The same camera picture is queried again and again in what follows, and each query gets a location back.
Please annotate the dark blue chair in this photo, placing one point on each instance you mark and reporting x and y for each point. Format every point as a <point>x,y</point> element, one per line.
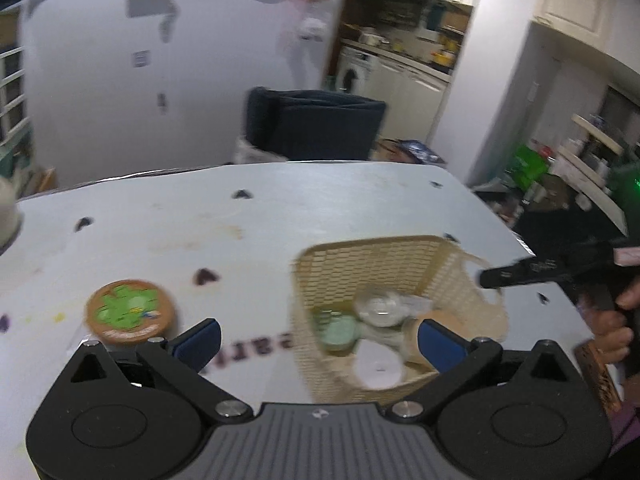
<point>312,124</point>

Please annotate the wooden carved block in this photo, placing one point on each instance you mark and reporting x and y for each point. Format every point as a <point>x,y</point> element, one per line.
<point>597,377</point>

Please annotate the white sheep plush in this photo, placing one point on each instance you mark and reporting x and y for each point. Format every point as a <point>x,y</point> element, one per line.
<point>312,29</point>

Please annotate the cat-shaped ceramic teapot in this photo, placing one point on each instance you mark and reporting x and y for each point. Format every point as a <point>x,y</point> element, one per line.
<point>10,216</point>

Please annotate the green cardboard box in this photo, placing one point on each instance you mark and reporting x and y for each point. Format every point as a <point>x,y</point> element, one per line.
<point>526,167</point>

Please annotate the round wooden lid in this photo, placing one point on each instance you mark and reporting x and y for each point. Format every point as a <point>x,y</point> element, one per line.
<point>409,347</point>

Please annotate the white round tape measure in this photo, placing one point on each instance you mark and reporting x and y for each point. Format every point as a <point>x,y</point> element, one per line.
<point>377,367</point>

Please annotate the mint green round tin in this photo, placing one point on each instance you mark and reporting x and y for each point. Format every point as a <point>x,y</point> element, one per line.
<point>337,331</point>

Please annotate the clear plastic case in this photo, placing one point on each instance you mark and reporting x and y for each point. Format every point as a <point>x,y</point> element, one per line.
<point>416,305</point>

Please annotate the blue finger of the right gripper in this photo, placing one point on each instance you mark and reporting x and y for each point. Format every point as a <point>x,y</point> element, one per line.
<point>523,272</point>

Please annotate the beige plastic woven basket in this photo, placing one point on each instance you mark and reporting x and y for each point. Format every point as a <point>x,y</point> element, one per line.
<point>329,276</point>

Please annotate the cork coaster green elephant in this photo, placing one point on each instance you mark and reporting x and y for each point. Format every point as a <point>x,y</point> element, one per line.
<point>128,312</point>

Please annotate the person's right hand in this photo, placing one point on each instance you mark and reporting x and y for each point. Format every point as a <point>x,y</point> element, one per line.
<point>611,335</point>

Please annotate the white washing machine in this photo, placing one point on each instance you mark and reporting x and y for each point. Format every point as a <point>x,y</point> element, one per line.
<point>354,70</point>

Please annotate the white kitchen cabinets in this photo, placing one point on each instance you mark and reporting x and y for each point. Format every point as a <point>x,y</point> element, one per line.
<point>412,100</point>

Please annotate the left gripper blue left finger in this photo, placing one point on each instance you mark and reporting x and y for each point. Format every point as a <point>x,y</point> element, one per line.
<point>178,362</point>

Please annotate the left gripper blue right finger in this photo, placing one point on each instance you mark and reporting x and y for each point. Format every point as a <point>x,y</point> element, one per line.
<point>461,365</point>

